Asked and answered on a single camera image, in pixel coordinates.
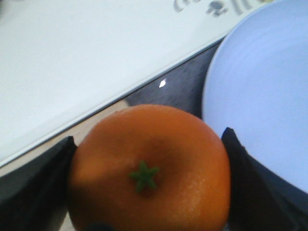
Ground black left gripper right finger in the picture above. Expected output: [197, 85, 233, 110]
[221, 128, 308, 231]

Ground orange fruit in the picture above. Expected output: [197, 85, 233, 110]
[67, 104, 231, 231]

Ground wooden cutting board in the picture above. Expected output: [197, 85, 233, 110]
[0, 100, 129, 231]

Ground light blue plate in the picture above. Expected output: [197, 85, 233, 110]
[202, 0, 308, 192]

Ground cream white tray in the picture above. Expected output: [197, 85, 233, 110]
[0, 0, 266, 165]

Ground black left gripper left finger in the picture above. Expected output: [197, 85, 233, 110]
[0, 136, 77, 231]

